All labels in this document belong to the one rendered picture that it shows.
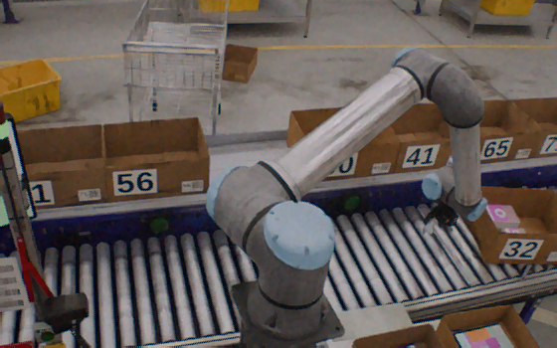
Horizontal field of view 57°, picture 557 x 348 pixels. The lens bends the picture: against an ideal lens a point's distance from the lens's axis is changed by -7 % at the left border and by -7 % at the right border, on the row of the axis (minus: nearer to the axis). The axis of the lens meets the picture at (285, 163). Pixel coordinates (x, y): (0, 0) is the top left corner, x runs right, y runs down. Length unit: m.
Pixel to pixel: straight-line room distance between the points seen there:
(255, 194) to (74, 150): 1.23
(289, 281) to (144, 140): 1.29
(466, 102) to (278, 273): 0.66
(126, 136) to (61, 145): 0.27
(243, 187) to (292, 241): 0.21
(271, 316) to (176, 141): 1.23
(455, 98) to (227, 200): 0.63
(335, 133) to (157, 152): 1.16
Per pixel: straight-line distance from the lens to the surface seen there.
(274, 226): 1.12
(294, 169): 1.27
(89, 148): 2.30
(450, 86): 1.43
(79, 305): 1.51
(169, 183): 2.07
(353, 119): 1.34
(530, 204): 2.58
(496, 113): 2.92
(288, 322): 1.23
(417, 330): 1.86
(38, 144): 2.30
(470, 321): 2.01
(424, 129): 2.71
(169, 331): 1.85
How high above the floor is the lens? 2.24
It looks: 36 degrees down
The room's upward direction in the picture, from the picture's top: 7 degrees clockwise
